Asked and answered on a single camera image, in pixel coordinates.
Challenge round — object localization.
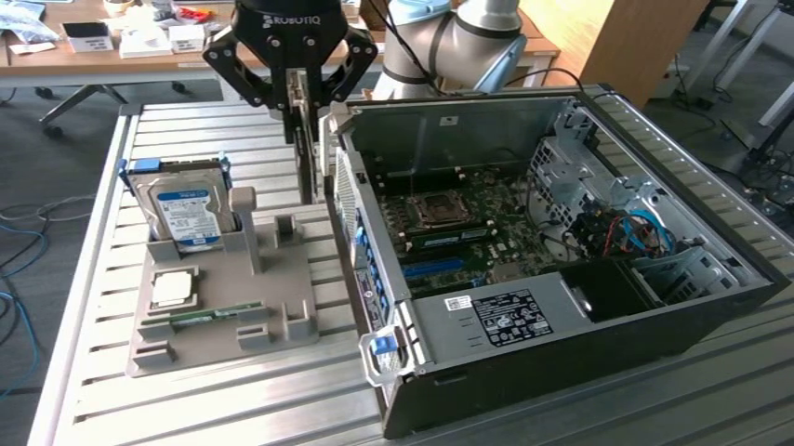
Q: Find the blue floor cable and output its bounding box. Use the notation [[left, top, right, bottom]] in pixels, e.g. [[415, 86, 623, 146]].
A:
[[0, 222, 45, 400]]

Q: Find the perforated metal disk bay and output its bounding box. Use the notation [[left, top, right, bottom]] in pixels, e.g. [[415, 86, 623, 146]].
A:
[[530, 109, 626, 205]]

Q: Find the grey power supply unit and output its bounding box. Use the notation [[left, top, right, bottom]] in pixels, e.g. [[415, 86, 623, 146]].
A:
[[406, 271, 591, 366]]

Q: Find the grey parts rack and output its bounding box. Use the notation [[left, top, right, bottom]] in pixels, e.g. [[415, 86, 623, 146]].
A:
[[125, 185, 323, 380]]

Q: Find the white flat box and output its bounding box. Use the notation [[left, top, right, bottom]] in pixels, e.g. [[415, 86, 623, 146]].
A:
[[116, 25, 173, 59]]

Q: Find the green graphics card black cooler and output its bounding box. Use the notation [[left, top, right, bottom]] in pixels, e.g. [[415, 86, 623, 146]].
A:
[[282, 68, 330, 206]]

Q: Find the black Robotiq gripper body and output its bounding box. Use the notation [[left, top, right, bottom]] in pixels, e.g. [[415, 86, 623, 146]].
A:
[[230, 0, 348, 72]]

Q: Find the grey chipset heatsink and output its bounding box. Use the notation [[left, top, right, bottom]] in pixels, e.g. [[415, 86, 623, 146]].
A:
[[488, 265, 528, 284]]

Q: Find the blue expansion slot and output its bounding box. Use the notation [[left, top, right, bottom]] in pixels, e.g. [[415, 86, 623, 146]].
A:
[[400, 257, 466, 280]]

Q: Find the white labelled box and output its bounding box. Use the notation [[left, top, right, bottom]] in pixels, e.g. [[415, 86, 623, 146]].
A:
[[168, 24, 207, 55]]

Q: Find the metal CPU socket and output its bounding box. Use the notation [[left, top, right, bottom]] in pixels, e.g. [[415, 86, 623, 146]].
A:
[[412, 190, 476, 230]]

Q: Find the slanted metal disk bay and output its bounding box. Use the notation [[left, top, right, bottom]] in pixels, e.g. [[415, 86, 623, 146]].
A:
[[631, 245, 743, 306]]

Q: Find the white box black top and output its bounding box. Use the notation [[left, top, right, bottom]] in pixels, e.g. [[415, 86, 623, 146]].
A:
[[60, 21, 115, 54]]

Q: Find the silver CPU chip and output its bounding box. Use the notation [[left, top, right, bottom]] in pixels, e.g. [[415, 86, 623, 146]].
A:
[[149, 272, 200, 308]]

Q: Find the wooden desk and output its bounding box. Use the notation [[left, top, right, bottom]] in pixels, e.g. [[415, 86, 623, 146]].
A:
[[0, 0, 224, 90], [220, 0, 563, 101]]

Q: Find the blue SATA wire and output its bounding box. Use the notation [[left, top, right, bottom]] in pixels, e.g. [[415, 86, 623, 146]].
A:
[[619, 209, 678, 256]]

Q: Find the black open PC case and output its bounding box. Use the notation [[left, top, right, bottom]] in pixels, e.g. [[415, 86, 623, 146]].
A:
[[316, 83, 793, 440]]

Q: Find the black desk leg with casters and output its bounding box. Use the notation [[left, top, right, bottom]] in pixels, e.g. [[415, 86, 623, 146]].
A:
[[33, 83, 187, 138]]

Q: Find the green Dell motherboard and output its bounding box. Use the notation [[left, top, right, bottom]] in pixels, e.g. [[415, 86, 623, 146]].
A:
[[375, 166, 563, 301]]

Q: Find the clear plastic bag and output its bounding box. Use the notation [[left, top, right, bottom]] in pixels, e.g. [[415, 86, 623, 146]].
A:
[[0, 0, 48, 44]]

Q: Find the white paper card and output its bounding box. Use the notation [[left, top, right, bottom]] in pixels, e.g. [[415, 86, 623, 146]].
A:
[[7, 41, 57, 56]]

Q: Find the wooden cabinet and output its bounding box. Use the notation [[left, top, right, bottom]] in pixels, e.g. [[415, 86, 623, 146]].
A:
[[518, 0, 713, 109]]

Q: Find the grey floor cable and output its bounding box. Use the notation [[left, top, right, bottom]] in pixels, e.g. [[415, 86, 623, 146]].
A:
[[0, 193, 95, 223]]

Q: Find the hard disk with blue caddy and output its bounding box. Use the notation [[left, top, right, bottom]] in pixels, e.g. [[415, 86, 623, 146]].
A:
[[116, 155, 240, 255]]

